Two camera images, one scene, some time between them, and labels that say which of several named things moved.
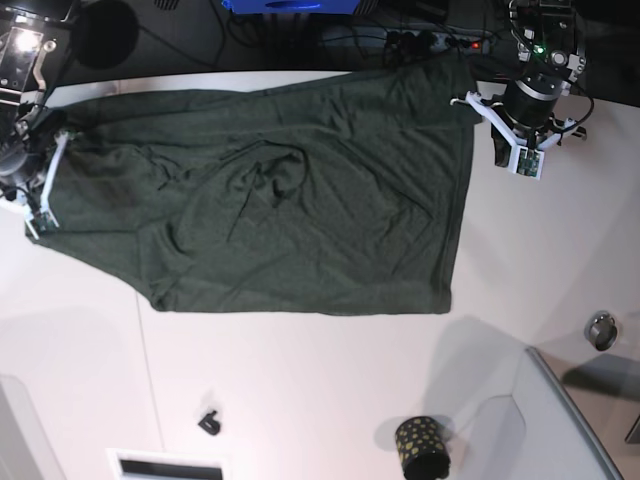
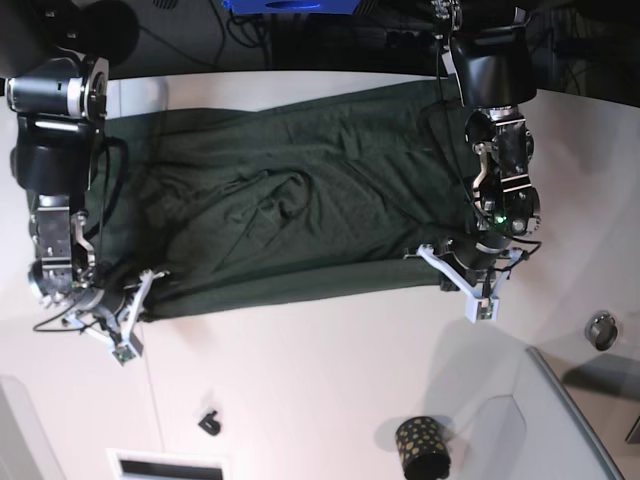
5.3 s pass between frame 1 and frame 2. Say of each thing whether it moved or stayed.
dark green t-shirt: moved
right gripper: moved
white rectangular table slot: stayed
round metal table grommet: stayed
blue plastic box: stayed
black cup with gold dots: stayed
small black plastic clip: stayed
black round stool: stayed
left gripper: moved
